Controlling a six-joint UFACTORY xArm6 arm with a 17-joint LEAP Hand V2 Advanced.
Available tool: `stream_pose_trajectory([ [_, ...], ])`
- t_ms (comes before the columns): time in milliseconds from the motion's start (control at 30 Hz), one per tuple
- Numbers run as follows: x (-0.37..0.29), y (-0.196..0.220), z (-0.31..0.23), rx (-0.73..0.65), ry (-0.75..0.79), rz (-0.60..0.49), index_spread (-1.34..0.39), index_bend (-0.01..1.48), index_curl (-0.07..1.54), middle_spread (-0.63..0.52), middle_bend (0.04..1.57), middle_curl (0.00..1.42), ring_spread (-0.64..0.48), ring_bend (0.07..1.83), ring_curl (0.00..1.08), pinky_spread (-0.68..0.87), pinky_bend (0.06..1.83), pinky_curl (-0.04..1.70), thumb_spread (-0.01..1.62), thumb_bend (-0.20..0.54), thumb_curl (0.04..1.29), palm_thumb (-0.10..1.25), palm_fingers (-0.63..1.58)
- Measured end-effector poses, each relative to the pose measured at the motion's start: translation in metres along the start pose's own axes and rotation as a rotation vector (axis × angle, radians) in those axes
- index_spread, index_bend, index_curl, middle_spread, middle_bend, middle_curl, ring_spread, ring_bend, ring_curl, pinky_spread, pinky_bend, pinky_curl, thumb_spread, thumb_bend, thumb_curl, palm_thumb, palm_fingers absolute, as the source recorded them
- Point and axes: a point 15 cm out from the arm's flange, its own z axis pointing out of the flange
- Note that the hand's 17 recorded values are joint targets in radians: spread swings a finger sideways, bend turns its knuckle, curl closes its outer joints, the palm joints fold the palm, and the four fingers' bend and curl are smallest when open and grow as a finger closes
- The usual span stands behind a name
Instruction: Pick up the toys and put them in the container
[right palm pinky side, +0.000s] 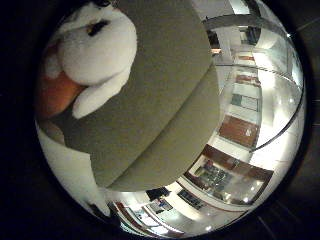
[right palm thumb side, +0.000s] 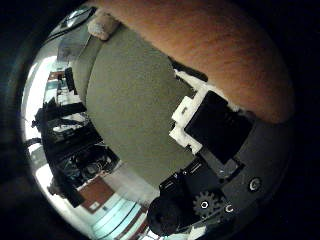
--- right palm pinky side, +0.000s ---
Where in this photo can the brown wooden cabinet panel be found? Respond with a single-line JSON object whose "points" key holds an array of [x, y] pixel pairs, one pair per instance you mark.
{"points": [[239, 131]]}

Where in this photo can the black monitor screen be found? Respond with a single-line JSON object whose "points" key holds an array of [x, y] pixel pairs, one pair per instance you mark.
{"points": [[157, 194]]}

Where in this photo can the orange and white plush toy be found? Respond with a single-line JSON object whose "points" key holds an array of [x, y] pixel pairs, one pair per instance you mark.
{"points": [[93, 56]]}

